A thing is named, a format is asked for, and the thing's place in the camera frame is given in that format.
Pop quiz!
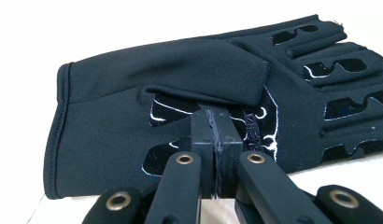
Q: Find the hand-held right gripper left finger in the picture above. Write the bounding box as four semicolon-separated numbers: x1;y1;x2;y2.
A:
190;105;219;200

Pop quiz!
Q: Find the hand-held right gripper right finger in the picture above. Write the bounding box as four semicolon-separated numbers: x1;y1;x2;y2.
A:
215;108;245;199

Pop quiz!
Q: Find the black glove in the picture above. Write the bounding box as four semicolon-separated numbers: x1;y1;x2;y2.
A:
43;13;383;201

